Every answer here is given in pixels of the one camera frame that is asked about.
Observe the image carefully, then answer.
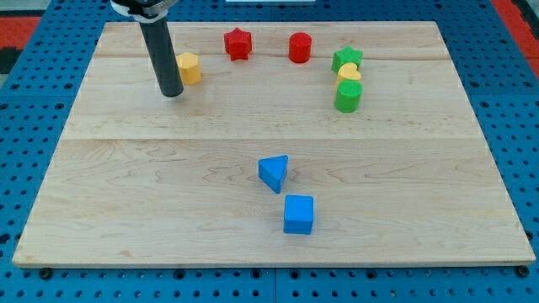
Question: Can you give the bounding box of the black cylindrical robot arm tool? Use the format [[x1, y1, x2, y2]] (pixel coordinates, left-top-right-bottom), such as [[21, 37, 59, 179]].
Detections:
[[139, 17, 184, 98]]

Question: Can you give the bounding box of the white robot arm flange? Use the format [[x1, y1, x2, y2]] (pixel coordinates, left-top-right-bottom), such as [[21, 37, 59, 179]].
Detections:
[[110, 0, 179, 23]]

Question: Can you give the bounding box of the yellow heart block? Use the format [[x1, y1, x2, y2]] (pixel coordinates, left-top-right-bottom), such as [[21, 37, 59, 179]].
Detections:
[[335, 62, 362, 88]]

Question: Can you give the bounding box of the blue triangle block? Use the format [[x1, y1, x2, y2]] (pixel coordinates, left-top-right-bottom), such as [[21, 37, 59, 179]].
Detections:
[[258, 155, 289, 194]]

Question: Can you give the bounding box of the light wooden board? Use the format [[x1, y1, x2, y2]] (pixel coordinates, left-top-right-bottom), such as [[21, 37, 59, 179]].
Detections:
[[13, 21, 536, 268]]

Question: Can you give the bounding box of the blue cube block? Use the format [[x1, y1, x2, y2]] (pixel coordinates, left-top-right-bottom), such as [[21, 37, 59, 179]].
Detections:
[[283, 194, 314, 235]]

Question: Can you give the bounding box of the green cylinder block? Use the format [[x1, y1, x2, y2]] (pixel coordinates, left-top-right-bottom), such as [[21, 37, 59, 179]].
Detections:
[[334, 80, 363, 113]]

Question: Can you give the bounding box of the red cylinder block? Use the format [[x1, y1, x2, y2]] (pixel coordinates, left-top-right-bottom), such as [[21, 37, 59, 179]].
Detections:
[[288, 32, 312, 63]]

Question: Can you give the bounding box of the red star block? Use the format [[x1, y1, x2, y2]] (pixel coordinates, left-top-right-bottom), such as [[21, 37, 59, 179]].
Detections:
[[223, 28, 253, 61]]

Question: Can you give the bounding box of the yellow hexagon block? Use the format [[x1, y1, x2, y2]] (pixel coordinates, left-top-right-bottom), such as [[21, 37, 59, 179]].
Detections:
[[176, 52, 202, 85]]

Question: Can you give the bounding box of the green star block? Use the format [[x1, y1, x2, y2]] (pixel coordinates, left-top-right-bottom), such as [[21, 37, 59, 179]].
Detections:
[[331, 45, 363, 73]]

